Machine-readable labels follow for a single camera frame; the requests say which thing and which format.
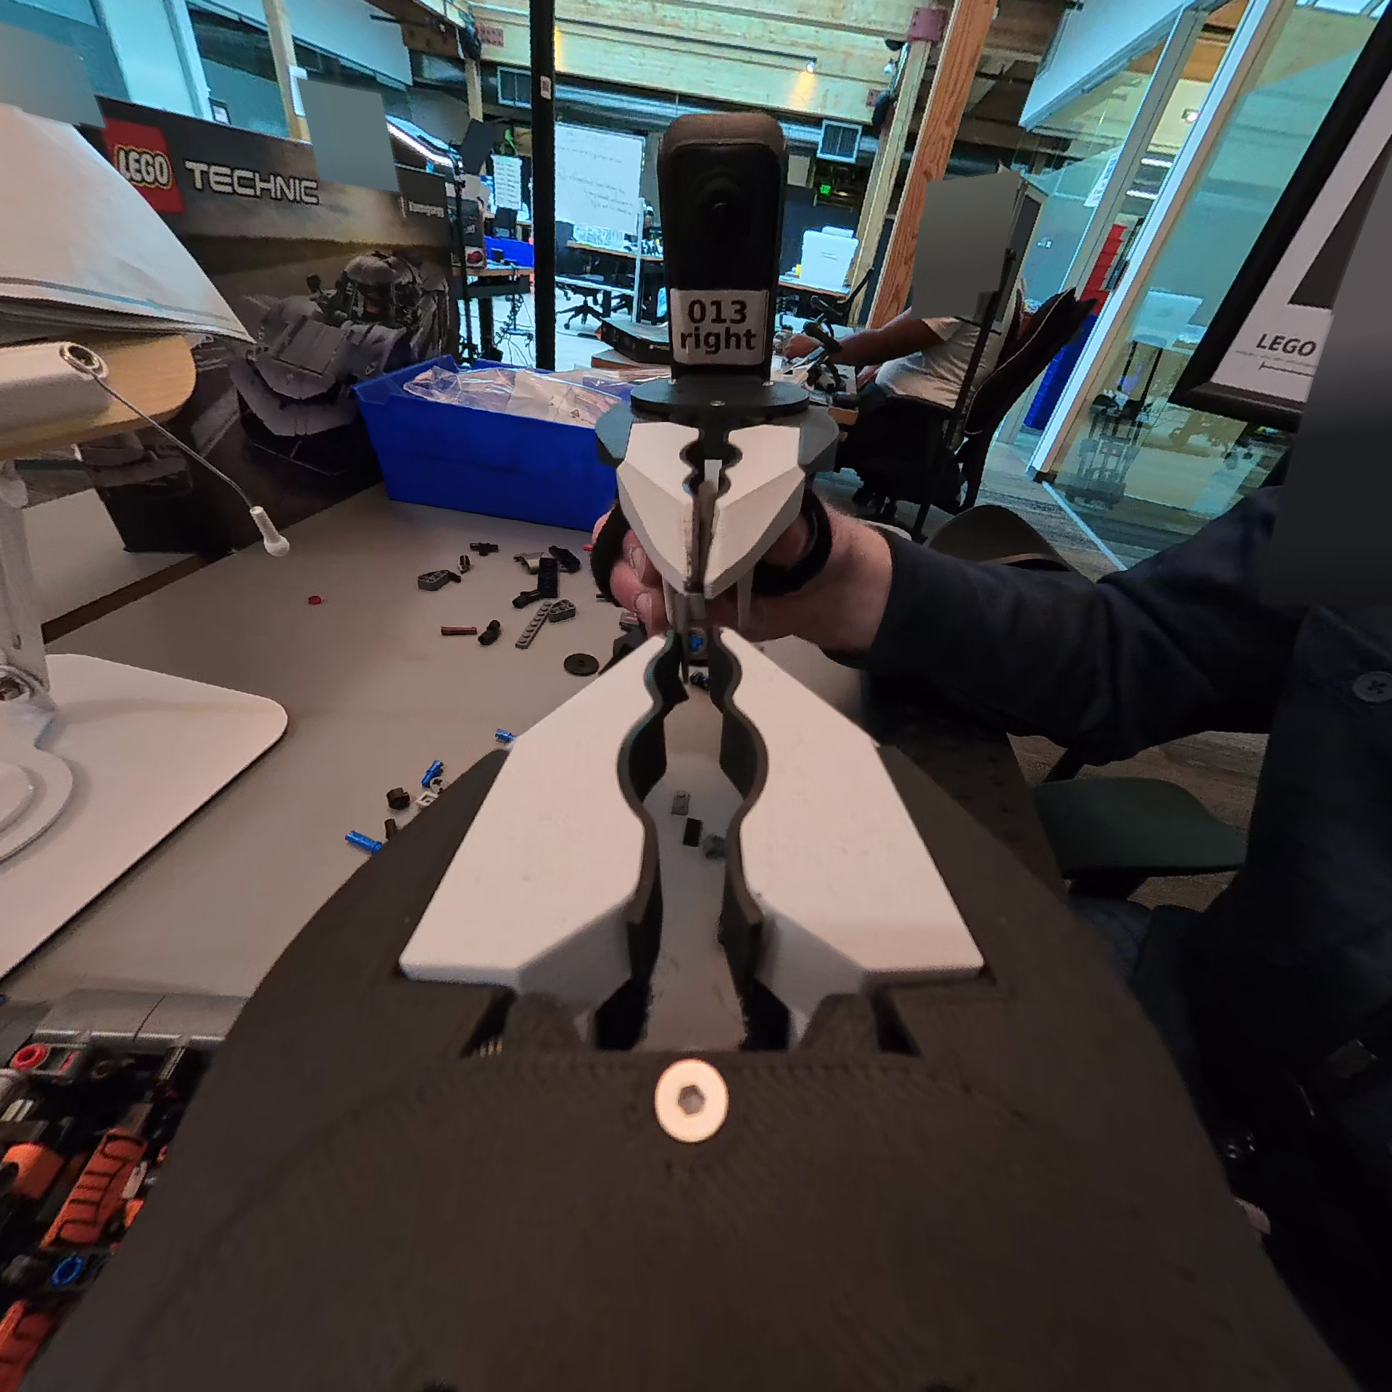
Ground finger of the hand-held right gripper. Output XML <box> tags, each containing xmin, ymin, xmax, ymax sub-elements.
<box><xmin>700</xmin><ymin>425</ymin><xmax>808</xmax><ymax>599</ymax></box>
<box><xmin>616</xmin><ymin>417</ymin><xmax>707</xmax><ymax>601</ymax></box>

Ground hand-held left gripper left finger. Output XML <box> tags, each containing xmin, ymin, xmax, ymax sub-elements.
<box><xmin>399</xmin><ymin>632</ymin><xmax>697</xmax><ymax>1050</ymax></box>

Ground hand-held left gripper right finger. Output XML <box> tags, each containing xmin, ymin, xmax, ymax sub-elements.
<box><xmin>700</xmin><ymin>627</ymin><xmax>985</xmax><ymax>1050</ymax></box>

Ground grey curved lego panel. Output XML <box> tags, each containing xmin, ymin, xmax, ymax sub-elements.
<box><xmin>667</xmin><ymin>510</ymin><xmax>713</xmax><ymax>690</ymax></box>

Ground lego car model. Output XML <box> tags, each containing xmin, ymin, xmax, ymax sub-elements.
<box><xmin>0</xmin><ymin>989</ymin><xmax>244</xmax><ymax>1392</ymax></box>

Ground person's right forearm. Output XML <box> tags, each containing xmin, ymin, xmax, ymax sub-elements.
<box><xmin>836</xmin><ymin>488</ymin><xmax>1322</xmax><ymax>767</ymax></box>

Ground scattered loose lego pieces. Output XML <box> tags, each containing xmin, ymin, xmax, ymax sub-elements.
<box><xmin>304</xmin><ymin>538</ymin><xmax>730</xmax><ymax>859</ymax></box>

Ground lego set box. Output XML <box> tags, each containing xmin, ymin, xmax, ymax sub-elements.
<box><xmin>92</xmin><ymin>95</ymin><xmax>480</xmax><ymax>556</ymax></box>

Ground lego instruction booklet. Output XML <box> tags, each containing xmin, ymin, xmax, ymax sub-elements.
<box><xmin>0</xmin><ymin>102</ymin><xmax>256</xmax><ymax>349</ymax></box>

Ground person's right hand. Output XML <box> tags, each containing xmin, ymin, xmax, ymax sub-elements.
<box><xmin>591</xmin><ymin>493</ymin><xmax>894</xmax><ymax>654</ymax></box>

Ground whiteboard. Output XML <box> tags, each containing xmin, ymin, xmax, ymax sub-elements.
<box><xmin>554</xmin><ymin>120</ymin><xmax>644</xmax><ymax>235</ymax></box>

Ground black perforated board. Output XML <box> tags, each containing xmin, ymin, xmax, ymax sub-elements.
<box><xmin>858</xmin><ymin>674</ymin><xmax>1066</xmax><ymax>892</ymax></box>

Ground clear plastic bags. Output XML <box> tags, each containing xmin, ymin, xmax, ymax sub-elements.
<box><xmin>402</xmin><ymin>364</ymin><xmax>642</xmax><ymax>430</ymax></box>

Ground blue storage bin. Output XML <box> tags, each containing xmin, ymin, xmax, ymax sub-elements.
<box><xmin>352</xmin><ymin>356</ymin><xmax>622</xmax><ymax>533</ymax></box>

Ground black pole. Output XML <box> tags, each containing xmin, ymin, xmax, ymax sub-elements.
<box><xmin>528</xmin><ymin>0</ymin><xmax>558</xmax><ymax>370</ymax></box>

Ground black office chair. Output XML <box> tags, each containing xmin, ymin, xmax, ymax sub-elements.
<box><xmin>955</xmin><ymin>288</ymin><xmax>1100</xmax><ymax>533</ymax></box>

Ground white book stand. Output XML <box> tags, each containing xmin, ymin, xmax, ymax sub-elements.
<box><xmin>0</xmin><ymin>331</ymin><xmax>289</xmax><ymax>980</ymax></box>

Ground person's dark clothing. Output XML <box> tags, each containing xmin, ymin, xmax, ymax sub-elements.
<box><xmin>1119</xmin><ymin>478</ymin><xmax>1392</xmax><ymax>1392</ymax></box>

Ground framed printed sign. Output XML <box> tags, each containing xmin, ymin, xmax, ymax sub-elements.
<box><xmin>1167</xmin><ymin>32</ymin><xmax>1392</xmax><ymax>430</ymax></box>

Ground narrow wooden post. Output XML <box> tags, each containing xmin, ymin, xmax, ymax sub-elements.
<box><xmin>868</xmin><ymin>0</ymin><xmax>997</xmax><ymax>327</ymax></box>

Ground thin wire with white tip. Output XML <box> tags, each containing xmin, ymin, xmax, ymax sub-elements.
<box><xmin>64</xmin><ymin>341</ymin><xmax>292</xmax><ymax>558</ymax></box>

